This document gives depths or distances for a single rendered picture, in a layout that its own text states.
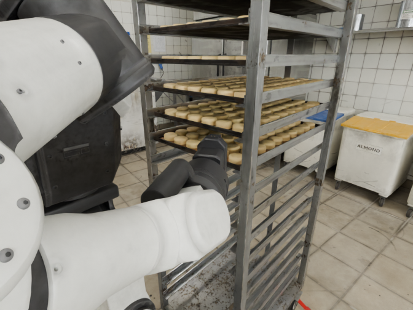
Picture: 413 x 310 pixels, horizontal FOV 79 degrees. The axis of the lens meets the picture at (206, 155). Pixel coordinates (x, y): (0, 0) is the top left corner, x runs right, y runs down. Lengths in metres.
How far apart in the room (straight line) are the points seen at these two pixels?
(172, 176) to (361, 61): 3.20
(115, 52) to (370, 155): 2.61
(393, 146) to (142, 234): 2.57
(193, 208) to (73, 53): 0.17
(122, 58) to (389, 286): 1.99
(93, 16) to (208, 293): 1.40
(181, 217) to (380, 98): 3.19
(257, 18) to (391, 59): 2.79
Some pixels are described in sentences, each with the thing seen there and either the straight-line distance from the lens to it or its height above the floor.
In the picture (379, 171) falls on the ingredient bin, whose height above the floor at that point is 0.35.
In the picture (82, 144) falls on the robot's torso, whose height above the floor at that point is 1.19.
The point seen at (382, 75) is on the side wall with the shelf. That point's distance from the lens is 3.34.
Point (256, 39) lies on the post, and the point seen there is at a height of 1.36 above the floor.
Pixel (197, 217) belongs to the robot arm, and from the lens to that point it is 0.25.
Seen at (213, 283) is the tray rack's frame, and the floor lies 0.15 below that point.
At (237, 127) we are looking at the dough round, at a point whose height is 1.15.
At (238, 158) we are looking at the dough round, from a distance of 0.72.
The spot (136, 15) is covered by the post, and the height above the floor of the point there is 1.45.
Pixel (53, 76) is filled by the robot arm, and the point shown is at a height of 1.32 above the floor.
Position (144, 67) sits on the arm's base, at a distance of 0.34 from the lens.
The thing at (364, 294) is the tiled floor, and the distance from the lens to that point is 1.96.
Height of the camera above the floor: 1.33
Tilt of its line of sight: 22 degrees down
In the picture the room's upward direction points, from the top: straight up
